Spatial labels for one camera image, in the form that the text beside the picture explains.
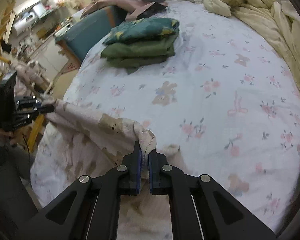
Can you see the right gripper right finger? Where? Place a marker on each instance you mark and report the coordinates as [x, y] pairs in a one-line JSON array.
[[165, 179]]

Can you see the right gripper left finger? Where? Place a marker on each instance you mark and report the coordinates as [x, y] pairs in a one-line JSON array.
[[123, 180]]

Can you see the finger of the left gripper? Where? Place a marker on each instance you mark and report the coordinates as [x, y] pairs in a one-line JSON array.
[[45, 108]]

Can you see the pink bear print pants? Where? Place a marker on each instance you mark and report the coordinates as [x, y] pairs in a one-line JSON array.
[[82, 141]]

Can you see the left forearm grey sleeve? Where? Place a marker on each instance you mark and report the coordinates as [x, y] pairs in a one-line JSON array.
[[15, 165]]

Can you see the pink coat on rack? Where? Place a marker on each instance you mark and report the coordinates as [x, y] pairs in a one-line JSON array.
[[30, 77]]

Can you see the white water heater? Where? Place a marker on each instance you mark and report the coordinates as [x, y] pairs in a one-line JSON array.
[[28, 19]]

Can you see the white floral bed sheet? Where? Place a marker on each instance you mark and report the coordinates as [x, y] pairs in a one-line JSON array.
[[225, 104]]

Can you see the folded green clothes stack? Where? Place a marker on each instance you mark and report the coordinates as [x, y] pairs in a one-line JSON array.
[[141, 42]]

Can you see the cream rumpled duvet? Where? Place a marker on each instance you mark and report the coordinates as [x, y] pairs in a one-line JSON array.
[[278, 23]]

